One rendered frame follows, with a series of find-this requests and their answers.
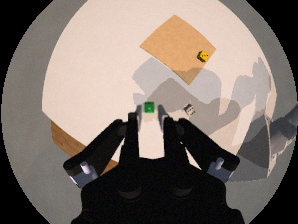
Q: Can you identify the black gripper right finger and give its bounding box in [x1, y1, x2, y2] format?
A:
[158, 105, 240, 196]

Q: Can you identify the orange mat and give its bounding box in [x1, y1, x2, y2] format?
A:
[139, 15, 216, 85]

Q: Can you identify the green die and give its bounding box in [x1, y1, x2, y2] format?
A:
[144, 102, 154, 113]

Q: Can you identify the grey die with black pips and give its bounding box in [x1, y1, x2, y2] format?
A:
[183, 104, 196, 117]

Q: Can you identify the yellow die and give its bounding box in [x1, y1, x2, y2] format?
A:
[196, 50, 209, 62]

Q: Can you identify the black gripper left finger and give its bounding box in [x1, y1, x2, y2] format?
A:
[63, 105, 142, 199]

